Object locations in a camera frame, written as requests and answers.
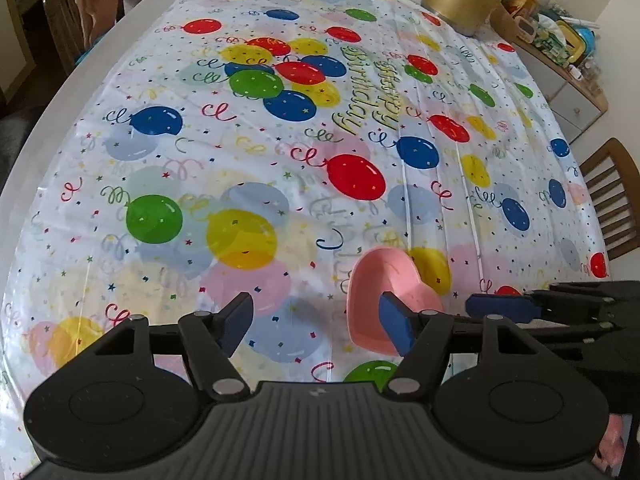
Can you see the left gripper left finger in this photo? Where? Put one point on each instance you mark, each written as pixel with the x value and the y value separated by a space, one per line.
pixel 209 341

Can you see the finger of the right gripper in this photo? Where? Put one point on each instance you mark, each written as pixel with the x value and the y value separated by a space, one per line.
pixel 573 327
pixel 587 295

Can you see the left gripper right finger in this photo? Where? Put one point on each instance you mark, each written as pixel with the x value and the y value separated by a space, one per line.
pixel 421 339

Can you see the pink heart-shaped dish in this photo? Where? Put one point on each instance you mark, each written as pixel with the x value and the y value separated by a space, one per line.
pixel 380 270

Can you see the person's right hand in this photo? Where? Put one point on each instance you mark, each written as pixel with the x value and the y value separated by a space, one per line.
pixel 610 453

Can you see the wooden chair right side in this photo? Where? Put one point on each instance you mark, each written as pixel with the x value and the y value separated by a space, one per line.
pixel 613 184

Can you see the white drawer cabinet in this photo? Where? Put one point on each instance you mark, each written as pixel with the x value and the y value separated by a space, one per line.
pixel 575 107

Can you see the balloon pattern tablecloth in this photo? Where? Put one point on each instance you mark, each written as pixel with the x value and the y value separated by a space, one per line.
pixel 264 146

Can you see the yellow tissue box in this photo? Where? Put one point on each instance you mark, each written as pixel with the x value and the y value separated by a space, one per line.
pixel 574 43

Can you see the blue globe ball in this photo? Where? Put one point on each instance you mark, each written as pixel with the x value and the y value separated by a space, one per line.
pixel 588 37

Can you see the wooden chair black seat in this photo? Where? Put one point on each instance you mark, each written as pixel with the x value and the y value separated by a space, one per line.
pixel 14 132

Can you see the wooden chair with towel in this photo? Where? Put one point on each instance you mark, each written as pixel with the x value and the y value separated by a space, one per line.
pixel 64 23

